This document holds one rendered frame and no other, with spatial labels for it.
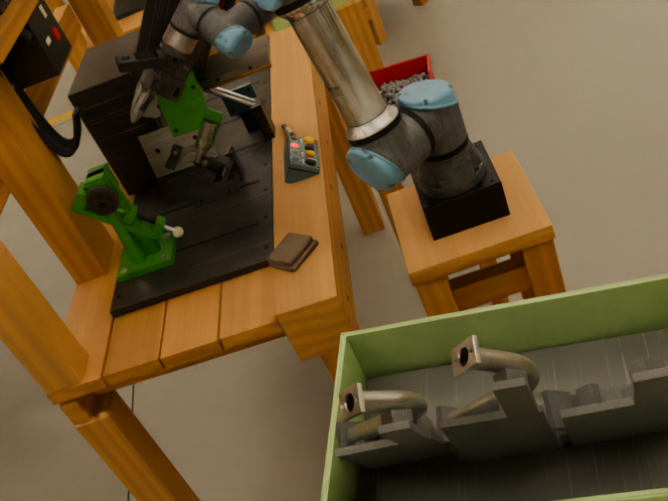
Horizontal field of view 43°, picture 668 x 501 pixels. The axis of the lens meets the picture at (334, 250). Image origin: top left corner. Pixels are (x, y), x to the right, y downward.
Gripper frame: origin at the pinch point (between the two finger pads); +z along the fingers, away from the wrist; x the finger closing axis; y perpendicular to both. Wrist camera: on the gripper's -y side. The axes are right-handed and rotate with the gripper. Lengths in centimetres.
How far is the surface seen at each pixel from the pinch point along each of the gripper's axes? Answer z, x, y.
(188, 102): -5.1, 9.0, 15.6
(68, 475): 144, 19, 46
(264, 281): 10, -43, 28
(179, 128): 2.1, 8.3, 16.4
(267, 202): 3.3, -16.2, 35.3
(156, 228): 19.0, -15.7, 11.7
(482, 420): -21, -117, 18
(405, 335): -11, -85, 30
